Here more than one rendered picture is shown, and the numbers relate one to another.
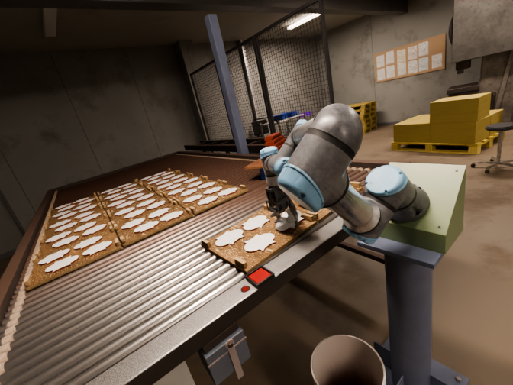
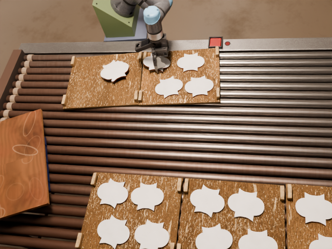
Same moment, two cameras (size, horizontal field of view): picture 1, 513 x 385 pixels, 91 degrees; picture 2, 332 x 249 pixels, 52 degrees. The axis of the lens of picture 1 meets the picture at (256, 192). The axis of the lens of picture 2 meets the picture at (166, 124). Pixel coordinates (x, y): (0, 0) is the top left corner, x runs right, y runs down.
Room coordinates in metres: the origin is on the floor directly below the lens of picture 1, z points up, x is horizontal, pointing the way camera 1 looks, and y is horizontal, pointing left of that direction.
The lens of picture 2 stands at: (1.79, 0.87, 2.33)
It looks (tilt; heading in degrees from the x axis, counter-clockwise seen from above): 58 degrees down; 235
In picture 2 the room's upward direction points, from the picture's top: 18 degrees counter-clockwise
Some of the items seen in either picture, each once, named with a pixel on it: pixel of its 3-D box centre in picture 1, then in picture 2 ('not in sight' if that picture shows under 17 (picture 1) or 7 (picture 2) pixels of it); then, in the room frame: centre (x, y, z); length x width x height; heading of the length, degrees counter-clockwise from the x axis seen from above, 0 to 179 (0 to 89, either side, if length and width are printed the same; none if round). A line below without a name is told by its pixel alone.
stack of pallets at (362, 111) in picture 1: (353, 118); not in sight; (7.63, -3.34, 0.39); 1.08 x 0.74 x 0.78; 35
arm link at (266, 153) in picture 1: (271, 161); (152, 19); (1.01, -0.09, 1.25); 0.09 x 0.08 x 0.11; 15
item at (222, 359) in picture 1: (224, 350); not in sight; (0.62, 0.22, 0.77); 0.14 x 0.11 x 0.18; 122
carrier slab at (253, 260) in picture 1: (257, 234); (180, 76); (1.03, 0.04, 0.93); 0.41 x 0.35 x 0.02; 126
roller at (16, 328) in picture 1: (228, 223); (173, 127); (1.28, 0.19, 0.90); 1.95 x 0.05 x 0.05; 122
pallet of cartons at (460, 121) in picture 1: (443, 122); not in sight; (4.43, -3.54, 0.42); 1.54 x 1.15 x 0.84; 36
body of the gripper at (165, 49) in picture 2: (278, 197); (158, 44); (1.01, -0.08, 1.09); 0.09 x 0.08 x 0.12; 127
